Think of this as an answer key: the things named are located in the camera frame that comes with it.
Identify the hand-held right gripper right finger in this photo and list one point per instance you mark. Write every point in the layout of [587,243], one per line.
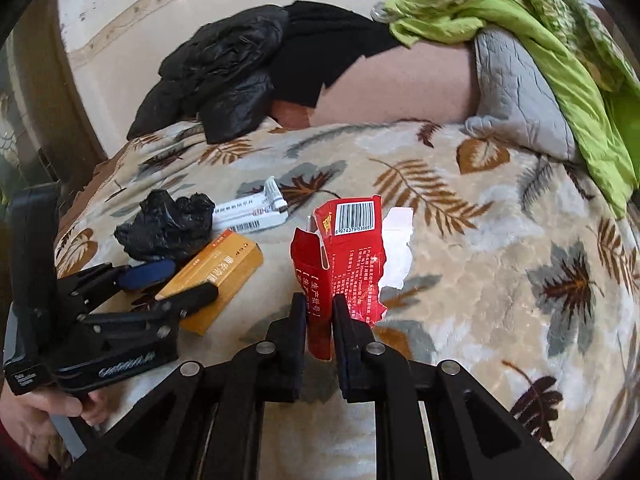
[345,340]

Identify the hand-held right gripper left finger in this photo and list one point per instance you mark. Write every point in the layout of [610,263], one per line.
[299,330]

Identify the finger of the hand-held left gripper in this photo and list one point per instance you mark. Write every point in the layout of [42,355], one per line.
[195,297]
[147,275]

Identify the yellow medicine box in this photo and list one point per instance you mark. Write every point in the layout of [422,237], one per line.
[225,265]

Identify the black plastic bag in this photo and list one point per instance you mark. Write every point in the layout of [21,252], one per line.
[165,225]

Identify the torn red carton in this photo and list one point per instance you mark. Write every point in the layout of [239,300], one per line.
[350,260]

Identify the white barcode carton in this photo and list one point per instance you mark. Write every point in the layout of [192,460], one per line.
[240,215]

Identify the small white tube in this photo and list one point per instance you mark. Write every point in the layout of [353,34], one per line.
[274,192]

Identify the person's left forearm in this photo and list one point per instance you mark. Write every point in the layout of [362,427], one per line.
[15,460]

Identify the person's left hand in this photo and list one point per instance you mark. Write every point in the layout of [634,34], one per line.
[35,410]

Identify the black puffer jacket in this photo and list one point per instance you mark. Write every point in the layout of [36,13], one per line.
[215,60]

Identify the black cloth garment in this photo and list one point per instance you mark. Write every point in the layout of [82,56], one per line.
[325,45]

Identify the grey quilted pillow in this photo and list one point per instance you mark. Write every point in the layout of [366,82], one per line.
[515,95]

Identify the small silver round object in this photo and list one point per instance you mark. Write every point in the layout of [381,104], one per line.
[382,11]

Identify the green patterned quilt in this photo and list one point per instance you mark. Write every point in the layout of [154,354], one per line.
[550,60]

